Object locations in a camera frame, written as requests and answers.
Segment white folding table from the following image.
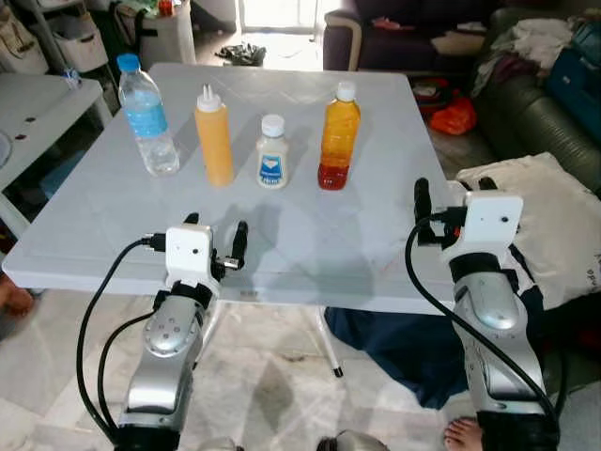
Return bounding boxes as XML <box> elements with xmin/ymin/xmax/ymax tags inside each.
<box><xmin>0</xmin><ymin>63</ymin><xmax>491</xmax><ymax>379</ymax></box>

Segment blue fabric bag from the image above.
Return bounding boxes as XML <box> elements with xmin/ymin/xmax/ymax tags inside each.
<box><xmin>547</xmin><ymin>23</ymin><xmax>601</xmax><ymax>139</ymax></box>

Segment pile of light clothes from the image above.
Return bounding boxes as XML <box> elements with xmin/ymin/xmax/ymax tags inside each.
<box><xmin>472</xmin><ymin>18</ymin><xmax>576</xmax><ymax>97</ymax></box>

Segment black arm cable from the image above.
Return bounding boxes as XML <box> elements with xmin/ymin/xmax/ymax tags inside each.
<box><xmin>76</xmin><ymin>235</ymin><xmax>168</xmax><ymax>446</ymax></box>
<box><xmin>405</xmin><ymin>214</ymin><xmax>562</xmax><ymax>424</ymax></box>

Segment person's bare foot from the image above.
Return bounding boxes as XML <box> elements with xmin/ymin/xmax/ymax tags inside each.
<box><xmin>442</xmin><ymin>417</ymin><xmax>485</xmax><ymax>451</ymax></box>

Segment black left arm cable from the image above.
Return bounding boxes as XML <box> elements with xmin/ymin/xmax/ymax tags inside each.
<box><xmin>76</xmin><ymin>235</ymin><xmax>168</xmax><ymax>446</ymax></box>

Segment white side table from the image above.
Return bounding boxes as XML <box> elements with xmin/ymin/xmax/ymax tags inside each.
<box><xmin>0</xmin><ymin>72</ymin><xmax>116</xmax><ymax>241</ymax></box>

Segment orange drink bottle white cap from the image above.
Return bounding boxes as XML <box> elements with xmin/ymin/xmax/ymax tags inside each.
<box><xmin>316</xmin><ymin>82</ymin><xmax>362</xmax><ymax>192</ymax></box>

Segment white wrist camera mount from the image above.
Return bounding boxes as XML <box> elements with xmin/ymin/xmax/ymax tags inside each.
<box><xmin>164</xmin><ymin>225</ymin><xmax>214</xmax><ymax>288</ymax></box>
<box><xmin>464</xmin><ymin>192</ymin><xmax>525</xmax><ymax>257</ymax></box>

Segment white storage basket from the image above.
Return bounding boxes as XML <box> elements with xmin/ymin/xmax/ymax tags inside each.
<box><xmin>47</xmin><ymin>9</ymin><xmax>111</xmax><ymax>75</ymax></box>

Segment beige printed cushion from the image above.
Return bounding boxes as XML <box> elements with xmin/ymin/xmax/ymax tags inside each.
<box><xmin>455</xmin><ymin>152</ymin><xmax>601</xmax><ymax>311</ymax></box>

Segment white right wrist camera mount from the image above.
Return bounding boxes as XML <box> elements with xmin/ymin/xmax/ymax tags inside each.
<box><xmin>464</xmin><ymin>192</ymin><xmax>525</xmax><ymax>257</ymax></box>

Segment dark blue cloth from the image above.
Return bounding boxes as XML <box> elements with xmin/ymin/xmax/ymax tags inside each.
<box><xmin>323</xmin><ymin>305</ymin><xmax>470</xmax><ymax>411</ymax></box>

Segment orange plastic bag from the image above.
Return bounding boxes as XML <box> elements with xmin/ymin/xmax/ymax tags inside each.
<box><xmin>429</xmin><ymin>96</ymin><xmax>478</xmax><ymax>136</ymax></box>

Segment clear water bottle blue cap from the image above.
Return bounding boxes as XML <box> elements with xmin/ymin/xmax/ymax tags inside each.
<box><xmin>116</xmin><ymin>54</ymin><xmax>181</xmax><ymax>178</ymax></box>

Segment small white mayonnaise jar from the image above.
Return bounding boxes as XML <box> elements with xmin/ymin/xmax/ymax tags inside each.
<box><xmin>255</xmin><ymin>115</ymin><xmax>291</xmax><ymax>191</ymax></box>

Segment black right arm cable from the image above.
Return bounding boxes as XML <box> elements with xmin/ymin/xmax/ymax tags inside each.
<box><xmin>405</xmin><ymin>214</ymin><xmax>562</xmax><ymax>424</ymax></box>

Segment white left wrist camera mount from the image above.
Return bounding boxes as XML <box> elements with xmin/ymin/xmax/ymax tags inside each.
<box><xmin>164</xmin><ymin>225</ymin><xmax>214</xmax><ymax>288</ymax></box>

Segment dark purple armchair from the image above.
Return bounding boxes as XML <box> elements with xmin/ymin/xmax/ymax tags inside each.
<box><xmin>323</xmin><ymin>0</ymin><xmax>508</xmax><ymax>73</ymax></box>

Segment yellow squeeze sauce bottle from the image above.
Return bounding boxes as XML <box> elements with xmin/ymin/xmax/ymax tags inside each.
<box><xmin>193</xmin><ymin>84</ymin><xmax>236</xmax><ymax>188</ymax></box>

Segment dark green leather sofa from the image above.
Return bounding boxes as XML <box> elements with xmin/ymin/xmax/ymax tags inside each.
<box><xmin>472</xmin><ymin>8</ymin><xmax>601</xmax><ymax>194</ymax></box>

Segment black bundle on floor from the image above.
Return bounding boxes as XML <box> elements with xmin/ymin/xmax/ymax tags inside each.
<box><xmin>213</xmin><ymin>41</ymin><xmax>268</xmax><ymax>68</ymax></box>

